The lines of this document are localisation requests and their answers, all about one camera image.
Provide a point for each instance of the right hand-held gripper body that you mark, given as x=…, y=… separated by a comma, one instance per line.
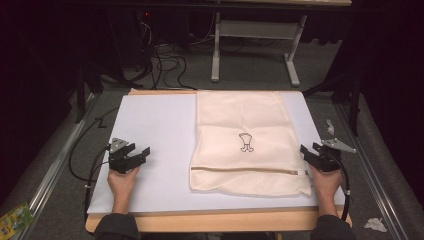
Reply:
x=328, y=160

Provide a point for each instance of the cream mesh laundry bag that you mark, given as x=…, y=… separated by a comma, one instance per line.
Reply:
x=246, y=116

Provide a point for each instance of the white desk frame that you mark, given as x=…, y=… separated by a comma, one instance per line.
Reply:
x=256, y=30

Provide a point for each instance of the person's left hand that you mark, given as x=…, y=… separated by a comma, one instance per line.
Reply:
x=121, y=185

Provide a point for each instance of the black stand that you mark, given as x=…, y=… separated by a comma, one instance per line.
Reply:
x=353, y=100
x=80, y=90

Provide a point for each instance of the person's right hand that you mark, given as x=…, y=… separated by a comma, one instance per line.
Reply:
x=328, y=185

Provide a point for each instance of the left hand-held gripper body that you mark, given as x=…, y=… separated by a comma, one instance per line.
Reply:
x=116, y=163

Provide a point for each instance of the wooden table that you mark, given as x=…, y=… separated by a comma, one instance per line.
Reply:
x=216, y=221

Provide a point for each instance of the green packet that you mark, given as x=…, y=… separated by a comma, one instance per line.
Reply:
x=15, y=221

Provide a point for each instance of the large crumpled white tissue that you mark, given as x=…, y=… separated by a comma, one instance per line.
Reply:
x=375, y=225

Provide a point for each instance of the metal floor rail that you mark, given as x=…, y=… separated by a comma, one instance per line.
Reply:
x=53, y=168
x=370, y=170

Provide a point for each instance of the white table mat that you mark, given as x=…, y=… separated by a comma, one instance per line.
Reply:
x=156, y=126

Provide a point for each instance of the small crumpled white tissue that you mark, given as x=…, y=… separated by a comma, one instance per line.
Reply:
x=330, y=127

